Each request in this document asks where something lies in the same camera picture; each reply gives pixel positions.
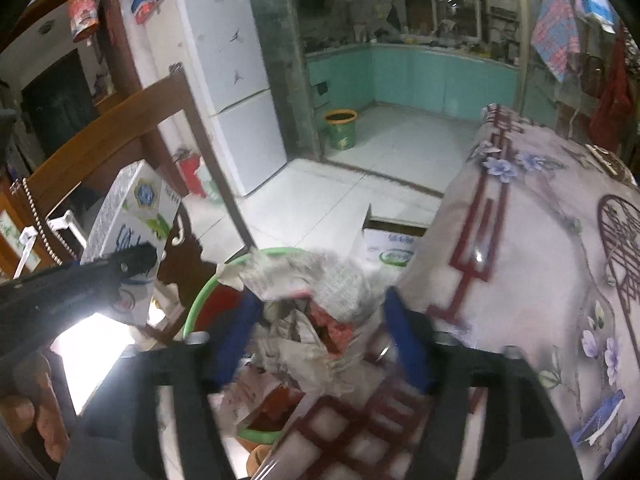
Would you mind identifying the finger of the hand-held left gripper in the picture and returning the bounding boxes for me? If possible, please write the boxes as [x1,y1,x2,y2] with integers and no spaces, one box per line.
[112,242,159,281]

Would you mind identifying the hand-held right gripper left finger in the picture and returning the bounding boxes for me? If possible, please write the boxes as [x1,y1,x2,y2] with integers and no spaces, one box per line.
[57,292,265,480]

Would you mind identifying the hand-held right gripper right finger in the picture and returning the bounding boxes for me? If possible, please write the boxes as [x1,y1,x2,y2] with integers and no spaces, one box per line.
[382,287,583,480]

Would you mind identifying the red basin with green rim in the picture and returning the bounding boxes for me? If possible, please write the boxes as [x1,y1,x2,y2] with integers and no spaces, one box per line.
[182,246,311,446]

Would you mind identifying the newspaper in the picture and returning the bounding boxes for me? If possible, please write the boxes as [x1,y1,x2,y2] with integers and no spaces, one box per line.
[217,247,373,396]

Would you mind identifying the person's left hand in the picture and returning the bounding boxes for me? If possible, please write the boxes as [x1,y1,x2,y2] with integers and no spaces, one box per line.
[0,352,72,463]

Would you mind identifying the white plastic hanger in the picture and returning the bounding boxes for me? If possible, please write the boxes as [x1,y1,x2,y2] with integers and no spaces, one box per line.
[12,212,88,281]

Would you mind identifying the printed cardboard box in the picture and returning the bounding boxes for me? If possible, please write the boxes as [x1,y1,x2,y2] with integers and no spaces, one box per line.
[350,204,428,266]

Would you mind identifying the red fire extinguisher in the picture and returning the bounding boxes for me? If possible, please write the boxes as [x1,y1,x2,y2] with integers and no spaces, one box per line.
[175,149,207,196]

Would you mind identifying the green detergent bottle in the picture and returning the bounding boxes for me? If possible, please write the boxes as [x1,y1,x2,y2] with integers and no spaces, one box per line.
[197,162,223,203]

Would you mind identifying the orange-brown soft object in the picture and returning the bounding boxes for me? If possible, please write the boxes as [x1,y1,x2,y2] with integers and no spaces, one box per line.
[247,447,276,476]

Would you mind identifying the carved wooden chair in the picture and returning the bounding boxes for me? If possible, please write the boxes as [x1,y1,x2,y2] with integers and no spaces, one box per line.
[10,62,261,351]

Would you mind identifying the white refrigerator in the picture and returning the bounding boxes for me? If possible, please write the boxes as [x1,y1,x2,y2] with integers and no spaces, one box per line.
[145,0,290,198]

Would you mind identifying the green bucket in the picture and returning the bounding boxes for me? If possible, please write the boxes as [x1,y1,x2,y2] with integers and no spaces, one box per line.
[323,108,360,151]

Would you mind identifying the red hanging decoration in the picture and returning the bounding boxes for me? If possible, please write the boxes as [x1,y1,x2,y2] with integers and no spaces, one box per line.
[67,0,103,43]

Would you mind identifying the teal kitchen cabinets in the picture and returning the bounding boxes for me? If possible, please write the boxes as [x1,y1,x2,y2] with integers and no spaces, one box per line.
[306,42,521,121]

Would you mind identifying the brown flat object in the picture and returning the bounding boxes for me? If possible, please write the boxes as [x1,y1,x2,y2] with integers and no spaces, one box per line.
[585,144,637,183]

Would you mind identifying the red apron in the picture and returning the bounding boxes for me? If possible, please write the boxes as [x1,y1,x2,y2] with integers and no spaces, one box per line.
[587,25,633,148]

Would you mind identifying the kitchen window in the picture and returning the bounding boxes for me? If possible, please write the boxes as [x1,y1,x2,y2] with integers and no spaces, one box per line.
[400,0,521,43]

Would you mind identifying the plaid towel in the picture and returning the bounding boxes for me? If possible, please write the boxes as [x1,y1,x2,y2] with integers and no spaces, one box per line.
[530,0,581,83]

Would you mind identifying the white bead string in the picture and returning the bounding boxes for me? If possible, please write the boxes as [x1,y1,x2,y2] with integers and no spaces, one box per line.
[10,177,63,266]

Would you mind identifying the wooden door frame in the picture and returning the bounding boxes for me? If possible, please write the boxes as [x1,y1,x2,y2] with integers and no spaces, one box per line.
[97,0,146,96]

